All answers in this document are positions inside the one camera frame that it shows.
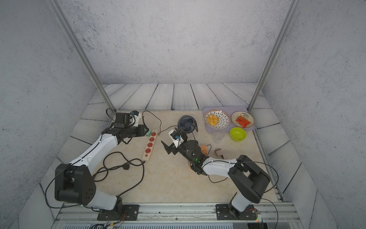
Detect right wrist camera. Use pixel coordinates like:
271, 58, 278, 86
168, 130, 184, 148

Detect pink plug adapter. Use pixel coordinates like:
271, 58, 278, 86
214, 148, 224, 159

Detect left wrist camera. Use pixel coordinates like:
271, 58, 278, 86
129, 110, 142, 127

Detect patterned bowl with yellow food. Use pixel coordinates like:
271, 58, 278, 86
204, 110, 231, 130

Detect aluminium front rail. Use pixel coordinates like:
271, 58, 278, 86
51, 202, 304, 229

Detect plate with red food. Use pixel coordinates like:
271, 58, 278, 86
231, 111, 254, 128

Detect left aluminium frame post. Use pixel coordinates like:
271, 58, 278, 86
47, 0, 116, 112

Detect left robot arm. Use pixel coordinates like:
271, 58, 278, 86
54, 111, 149, 210

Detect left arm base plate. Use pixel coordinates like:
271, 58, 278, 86
97, 204, 140, 221

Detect beige power strip red sockets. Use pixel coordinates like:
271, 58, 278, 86
142, 129, 159, 162

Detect black desk fan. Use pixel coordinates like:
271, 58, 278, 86
177, 115, 198, 134

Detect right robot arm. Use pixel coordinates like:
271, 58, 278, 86
162, 139, 270, 212

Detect right aluminium frame post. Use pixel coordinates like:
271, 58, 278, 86
247, 0, 301, 112

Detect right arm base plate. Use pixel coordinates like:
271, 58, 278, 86
215, 204, 258, 221

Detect green bowl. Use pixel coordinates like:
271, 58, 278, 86
229, 127, 247, 142

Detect orange desk fan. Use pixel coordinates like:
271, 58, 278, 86
187, 145, 209, 172

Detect aluminium frame post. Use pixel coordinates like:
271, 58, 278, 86
47, 0, 116, 112
247, 0, 301, 112

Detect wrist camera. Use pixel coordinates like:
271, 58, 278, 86
168, 130, 184, 148
129, 110, 142, 127

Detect orange fan black cable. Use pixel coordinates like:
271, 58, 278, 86
205, 144, 229, 184

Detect clear plastic cup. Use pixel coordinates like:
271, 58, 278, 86
212, 132, 226, 143

